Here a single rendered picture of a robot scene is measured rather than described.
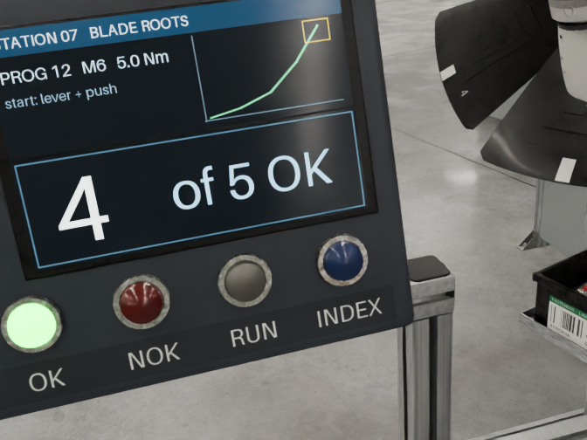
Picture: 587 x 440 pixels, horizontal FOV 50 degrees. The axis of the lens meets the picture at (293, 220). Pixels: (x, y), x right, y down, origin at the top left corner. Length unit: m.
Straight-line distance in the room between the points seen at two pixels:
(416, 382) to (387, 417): 1.40
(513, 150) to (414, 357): 0.48
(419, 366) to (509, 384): 1.54
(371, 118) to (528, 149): 0.57
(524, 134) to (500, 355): 1.29
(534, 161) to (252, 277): 0.61
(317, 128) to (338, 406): 1.62
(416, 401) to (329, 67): 0.26
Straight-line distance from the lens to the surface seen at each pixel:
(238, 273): 0.30
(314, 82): 0.31
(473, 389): 1.96
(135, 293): 0.30
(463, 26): 1.17
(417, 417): 0.48
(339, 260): 0.31
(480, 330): 2.20
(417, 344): 0.44
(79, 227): 0.30
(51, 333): 0.31
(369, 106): 0.32
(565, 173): 0.85
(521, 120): 0.90
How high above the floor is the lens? 1.27
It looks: 25 degrees down
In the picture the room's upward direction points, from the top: 6 degrees counter-clockwise
